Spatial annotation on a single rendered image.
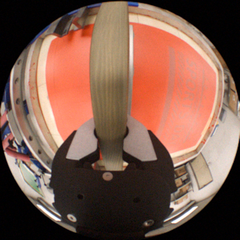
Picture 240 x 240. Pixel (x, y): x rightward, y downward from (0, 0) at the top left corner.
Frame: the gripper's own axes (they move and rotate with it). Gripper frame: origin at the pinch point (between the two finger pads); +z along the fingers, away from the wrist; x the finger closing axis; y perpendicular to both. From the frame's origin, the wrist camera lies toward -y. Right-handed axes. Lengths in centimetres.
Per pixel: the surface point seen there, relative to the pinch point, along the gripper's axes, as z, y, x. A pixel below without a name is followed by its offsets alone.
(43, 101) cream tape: 5.0, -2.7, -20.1
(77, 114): 5.0, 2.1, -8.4
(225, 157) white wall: -67, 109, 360
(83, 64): 5.0, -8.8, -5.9
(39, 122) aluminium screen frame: 2.2, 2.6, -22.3
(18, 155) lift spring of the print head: -11, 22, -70
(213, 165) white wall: -39, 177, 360
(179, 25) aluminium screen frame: 2.6, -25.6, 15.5
